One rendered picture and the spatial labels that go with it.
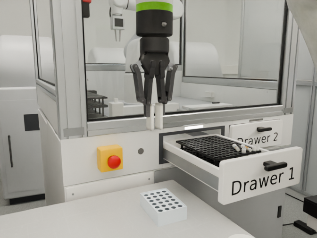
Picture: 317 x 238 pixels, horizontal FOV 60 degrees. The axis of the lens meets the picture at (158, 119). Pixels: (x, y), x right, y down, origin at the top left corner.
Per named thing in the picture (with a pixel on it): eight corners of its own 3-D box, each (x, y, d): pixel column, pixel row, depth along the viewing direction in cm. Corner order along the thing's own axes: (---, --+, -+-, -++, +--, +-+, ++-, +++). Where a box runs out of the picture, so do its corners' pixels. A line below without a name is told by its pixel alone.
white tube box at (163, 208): (187, 219, 72) (187, 206, 71) (157, 227, 69) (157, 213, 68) (165, 199, 83) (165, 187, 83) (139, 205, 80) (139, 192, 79)
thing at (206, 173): (290, 177, 81) (292, 157, 80) (222, 195, 70) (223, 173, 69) (207, 144, 116) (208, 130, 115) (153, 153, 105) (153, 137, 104)
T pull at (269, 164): (287, 167, 71) (288, 162, 71) (267, 172, 68) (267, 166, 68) (276, 163, 74) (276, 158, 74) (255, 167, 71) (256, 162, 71)
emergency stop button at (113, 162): (121, 168, 83) (121, 155, 82) (108, 170, 81) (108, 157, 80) (118, 165, 85) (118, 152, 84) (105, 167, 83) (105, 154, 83)
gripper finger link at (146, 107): (150, 97, 71) (139, 97, 69) (150, 116, 72) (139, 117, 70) (147, 97, 72) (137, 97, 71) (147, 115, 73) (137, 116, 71)
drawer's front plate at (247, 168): (299, 183, 81) (303, 147, 79) (221, 205, 68) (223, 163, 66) (294, 181, 82) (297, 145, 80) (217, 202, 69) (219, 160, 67)
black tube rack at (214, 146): (260, 170, 86) (261, 150, 85) (215, 180, 78) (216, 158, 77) (214, 151, 106) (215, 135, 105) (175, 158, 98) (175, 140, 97)
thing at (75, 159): (290, 144, 129) (293, 114, 126) (63, 186, 83) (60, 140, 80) (182, 114, 212) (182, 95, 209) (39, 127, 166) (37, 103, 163)
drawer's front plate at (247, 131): (281, 144, 123) (283, 119, 121) (231, 153, 110) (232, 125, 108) (278, 143, 124) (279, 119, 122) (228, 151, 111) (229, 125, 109)
